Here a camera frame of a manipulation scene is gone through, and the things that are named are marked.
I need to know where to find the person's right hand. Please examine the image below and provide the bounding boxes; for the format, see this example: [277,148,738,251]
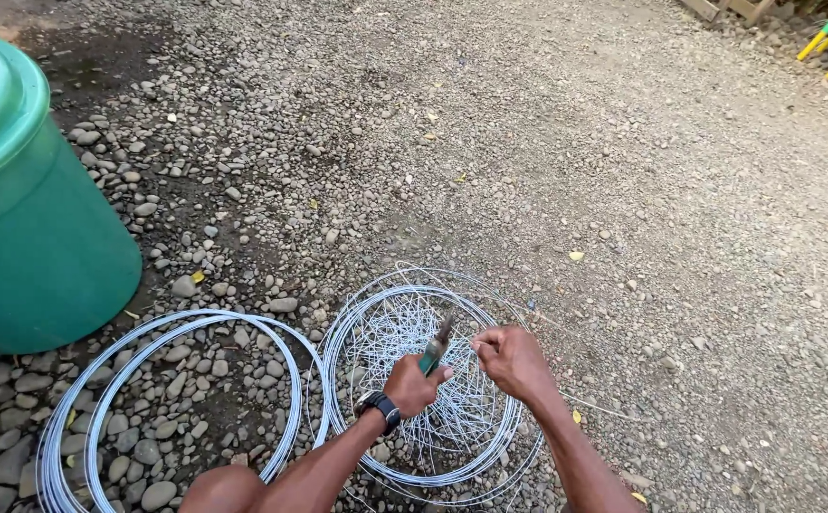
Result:
[470,325,562,405]

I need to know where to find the person's left hand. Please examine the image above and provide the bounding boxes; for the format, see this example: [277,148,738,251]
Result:
[383,353,455,420]

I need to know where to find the green-handled pliers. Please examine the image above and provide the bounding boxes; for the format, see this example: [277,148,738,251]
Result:
[417,314,455,377]

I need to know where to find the black wristwatch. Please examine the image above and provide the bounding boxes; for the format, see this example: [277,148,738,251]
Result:
[353,389,402,437]

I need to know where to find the person's knee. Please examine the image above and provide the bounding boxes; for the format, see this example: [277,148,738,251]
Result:
[177,465,268,513]

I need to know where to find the wooden pallet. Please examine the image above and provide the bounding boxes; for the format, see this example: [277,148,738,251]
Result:
[677,0,778,28]

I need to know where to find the green plastic drum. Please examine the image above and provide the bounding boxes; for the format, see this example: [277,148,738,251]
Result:
[0,26,144,356]

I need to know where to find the large grey wire coil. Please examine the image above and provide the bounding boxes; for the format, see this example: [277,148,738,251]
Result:
[35,308,332,513]

